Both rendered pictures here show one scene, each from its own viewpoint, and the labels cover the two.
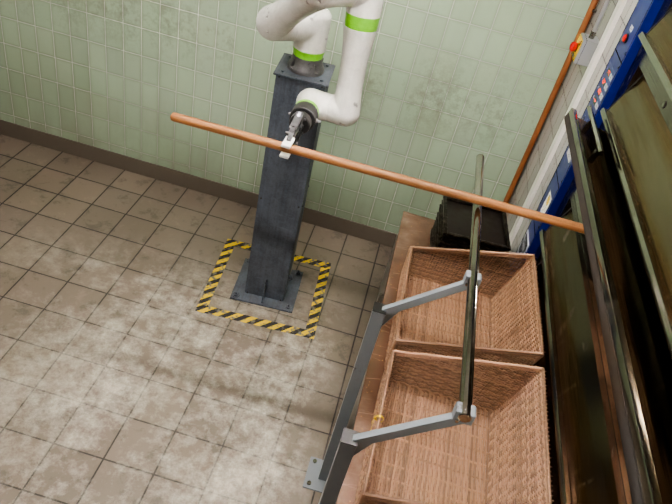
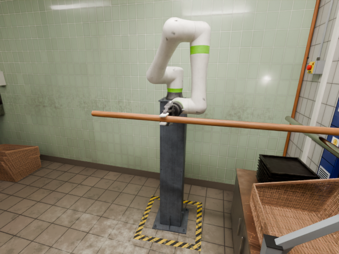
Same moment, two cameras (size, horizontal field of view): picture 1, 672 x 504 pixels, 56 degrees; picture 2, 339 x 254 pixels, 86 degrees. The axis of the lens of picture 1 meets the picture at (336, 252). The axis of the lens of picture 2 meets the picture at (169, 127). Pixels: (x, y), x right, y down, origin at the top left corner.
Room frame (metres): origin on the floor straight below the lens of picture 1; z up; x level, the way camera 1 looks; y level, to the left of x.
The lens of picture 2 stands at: (0.97, 0.04, 1.41)
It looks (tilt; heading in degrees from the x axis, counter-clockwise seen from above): 17 degrees down; 11
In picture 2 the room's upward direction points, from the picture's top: 1 degrees clockwise
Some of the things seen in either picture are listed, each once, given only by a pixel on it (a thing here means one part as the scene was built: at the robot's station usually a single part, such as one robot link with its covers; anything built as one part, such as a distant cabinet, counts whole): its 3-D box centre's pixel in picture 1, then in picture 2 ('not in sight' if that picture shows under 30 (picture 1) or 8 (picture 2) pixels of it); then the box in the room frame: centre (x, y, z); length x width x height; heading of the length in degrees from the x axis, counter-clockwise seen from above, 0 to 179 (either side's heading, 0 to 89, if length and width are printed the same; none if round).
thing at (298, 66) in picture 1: (309, 56); (175, 94); (2.48, 0.30, 1.23); 0.26 x 0.15 x 0.06; 1
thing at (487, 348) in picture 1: (463, 308); (316, 226); (1.79, -0.51, 0.72); 0.56 x 0.49 x 0.28; 178
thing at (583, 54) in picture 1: (585, 49); (316, 67); (2.69, -0.79, 1.46); 0.10 x 0.07 x 0.10; 177
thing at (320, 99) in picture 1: (311, 105); (178, 106); (2.13, 0.22, 1.20); 0.14 x 0.13 x 0.11; 178
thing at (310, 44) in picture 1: (309, 31); (173, 79); (2.42, 0.31, 1.36); 0.16 x 0.13 x 0.19; 125
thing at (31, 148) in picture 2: not in sight; (6, 152); (2.74, 2.66, 0.32); 0.56 x 0.49 x 0.28; 95
